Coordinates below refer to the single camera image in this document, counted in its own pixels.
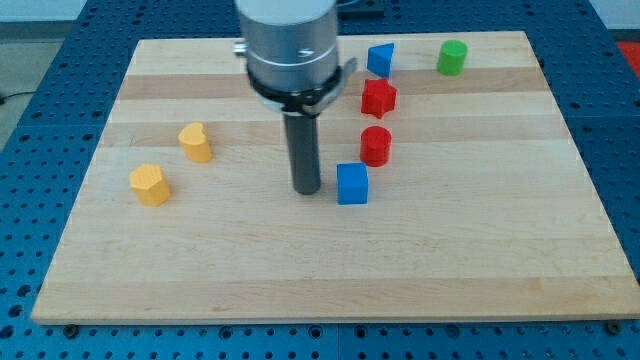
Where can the red object at edge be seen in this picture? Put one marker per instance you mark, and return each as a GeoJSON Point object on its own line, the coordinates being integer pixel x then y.
{"type": "Point", "coordinates": [631, 53]}

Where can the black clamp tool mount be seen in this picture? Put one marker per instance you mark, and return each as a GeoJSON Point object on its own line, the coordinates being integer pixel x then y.
{"type": "Point", "coordinates": [309, 103]}

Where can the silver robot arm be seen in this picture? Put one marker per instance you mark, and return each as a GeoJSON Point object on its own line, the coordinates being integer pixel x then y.
{"type": "Point", "coordinates": [292, 62]}

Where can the red star block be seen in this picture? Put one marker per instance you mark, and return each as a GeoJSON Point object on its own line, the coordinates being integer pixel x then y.
{"type": "Point", "coordinates": [378, 97]}

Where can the green cylinder block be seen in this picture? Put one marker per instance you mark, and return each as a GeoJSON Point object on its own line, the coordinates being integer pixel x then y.
{"type": "Point", "coordinates": [452, 57]}

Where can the red cylinder block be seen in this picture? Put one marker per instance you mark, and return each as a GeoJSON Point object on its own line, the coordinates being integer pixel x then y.
{"type": "Point", "coordinates": [375, 146]}

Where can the blue cube block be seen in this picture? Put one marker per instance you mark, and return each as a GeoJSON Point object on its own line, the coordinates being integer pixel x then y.
{"type": "Point", "coordinates": [352, 184]}

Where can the blue triangle block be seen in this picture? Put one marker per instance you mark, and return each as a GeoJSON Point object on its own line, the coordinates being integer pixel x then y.
{"type": "Point", "coordinates": [379, 59]}

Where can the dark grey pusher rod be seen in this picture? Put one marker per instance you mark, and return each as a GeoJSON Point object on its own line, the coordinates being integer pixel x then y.
{"type": "Point", "coordinates": [303, 150]}

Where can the wooden board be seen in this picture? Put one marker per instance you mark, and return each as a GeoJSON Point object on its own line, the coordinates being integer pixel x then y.
{"type": "Point", "coordinates": [485, 211]}

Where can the yellow heart block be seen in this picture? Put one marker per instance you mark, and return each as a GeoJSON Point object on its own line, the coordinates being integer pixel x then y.
{"type": "Point", "coordinates": [195, 143]}

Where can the yellow hexagon block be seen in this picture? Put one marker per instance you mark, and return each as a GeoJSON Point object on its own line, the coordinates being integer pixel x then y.
{"type": "Point", "coordinates": [150, 185]}

